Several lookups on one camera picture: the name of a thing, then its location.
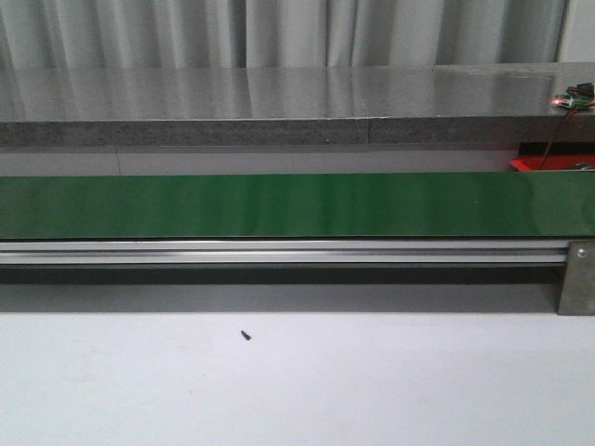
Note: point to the small green circuit board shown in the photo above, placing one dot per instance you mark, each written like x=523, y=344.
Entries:
x=576, y=97

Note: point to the grey pleated curtain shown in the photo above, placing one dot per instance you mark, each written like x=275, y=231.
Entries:
x=257, y=34

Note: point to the green conveyor belt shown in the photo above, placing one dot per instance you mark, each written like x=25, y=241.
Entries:
x=485, y=204

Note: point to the grey stone counter slab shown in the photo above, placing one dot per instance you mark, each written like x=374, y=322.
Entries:
x=493, y=103

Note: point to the red plastic tray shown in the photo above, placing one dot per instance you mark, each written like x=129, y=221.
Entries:
x=558, y=162

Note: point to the steel conveyor support bracket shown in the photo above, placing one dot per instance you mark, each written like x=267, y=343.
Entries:
x=578, y=294

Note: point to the aluminium conveyor side rail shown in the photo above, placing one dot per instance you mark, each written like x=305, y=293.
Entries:
x=284, y=252

